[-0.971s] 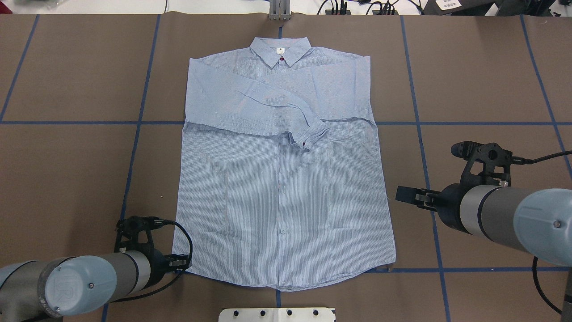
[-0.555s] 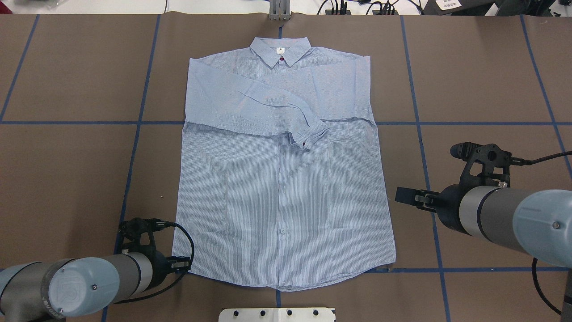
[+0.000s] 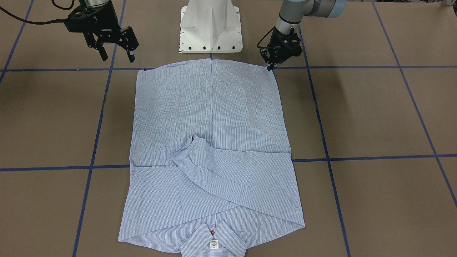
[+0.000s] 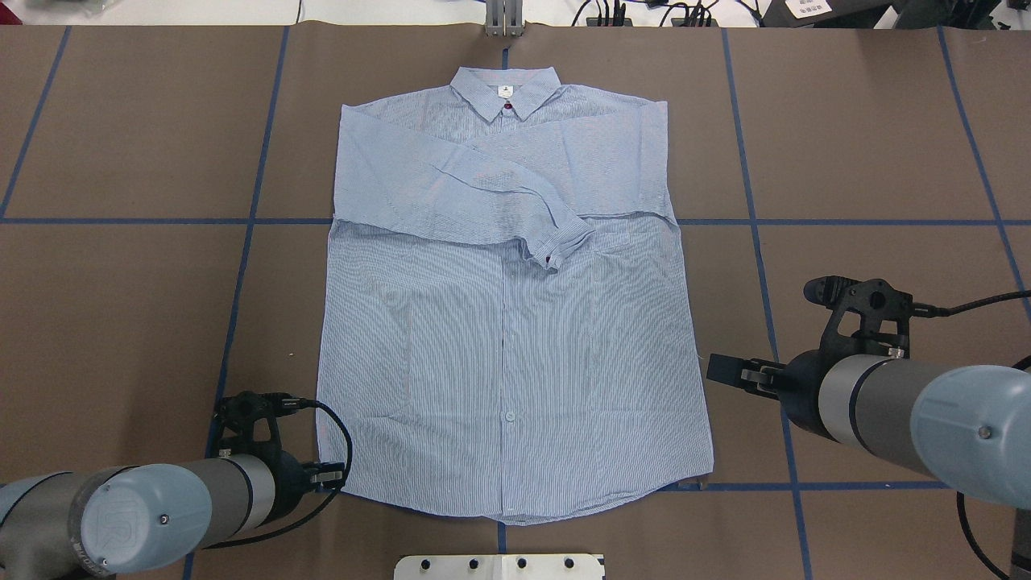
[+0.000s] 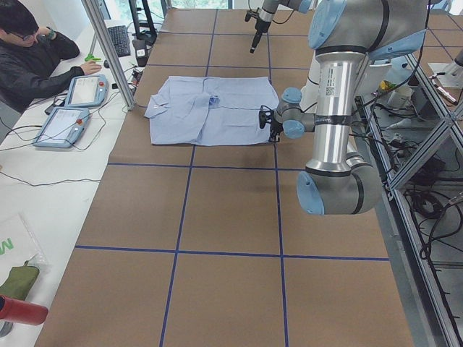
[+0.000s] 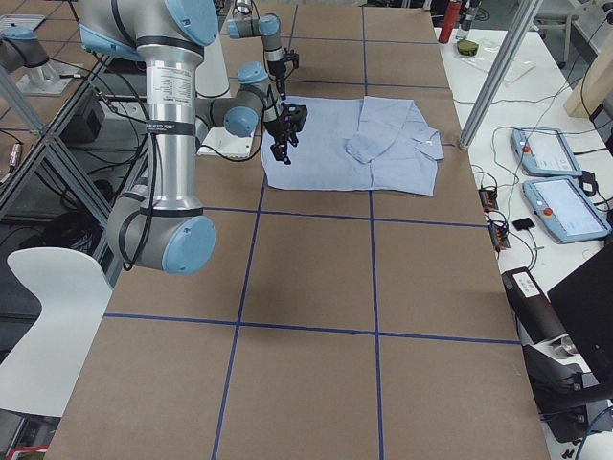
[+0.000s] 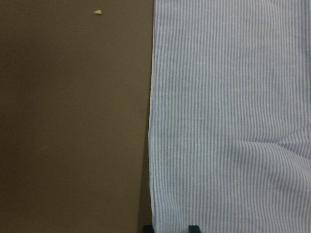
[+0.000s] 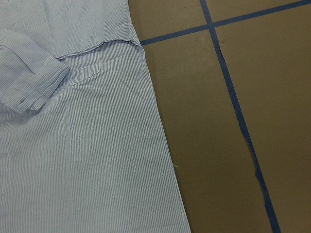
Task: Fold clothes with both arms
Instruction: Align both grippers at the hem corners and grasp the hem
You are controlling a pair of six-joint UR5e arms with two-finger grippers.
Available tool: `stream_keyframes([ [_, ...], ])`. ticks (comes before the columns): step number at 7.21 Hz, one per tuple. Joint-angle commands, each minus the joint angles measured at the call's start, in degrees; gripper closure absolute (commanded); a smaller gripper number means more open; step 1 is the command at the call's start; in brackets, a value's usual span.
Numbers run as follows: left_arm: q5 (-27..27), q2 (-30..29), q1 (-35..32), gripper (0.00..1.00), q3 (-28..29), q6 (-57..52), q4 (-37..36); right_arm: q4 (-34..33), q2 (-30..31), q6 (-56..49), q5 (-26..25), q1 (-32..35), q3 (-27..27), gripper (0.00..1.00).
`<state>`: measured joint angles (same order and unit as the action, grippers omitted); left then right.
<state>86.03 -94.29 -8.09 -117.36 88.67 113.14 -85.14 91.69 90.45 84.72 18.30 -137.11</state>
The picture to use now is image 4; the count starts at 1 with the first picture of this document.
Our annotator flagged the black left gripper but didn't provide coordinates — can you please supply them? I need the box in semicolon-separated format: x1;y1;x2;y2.
281;459;350;496

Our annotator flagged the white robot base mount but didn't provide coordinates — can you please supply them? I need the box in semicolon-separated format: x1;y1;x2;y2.
393;553;607;579

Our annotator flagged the light blue striped shirt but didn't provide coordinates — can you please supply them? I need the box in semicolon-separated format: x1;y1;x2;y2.
317;68;716;525

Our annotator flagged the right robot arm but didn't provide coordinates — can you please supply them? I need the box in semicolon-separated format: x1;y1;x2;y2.
706;351;1030;579

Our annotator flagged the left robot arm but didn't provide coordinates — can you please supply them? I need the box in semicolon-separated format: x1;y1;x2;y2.
1;453;350;579

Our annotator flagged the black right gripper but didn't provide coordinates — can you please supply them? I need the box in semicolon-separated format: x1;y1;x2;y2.
707;354;822;404

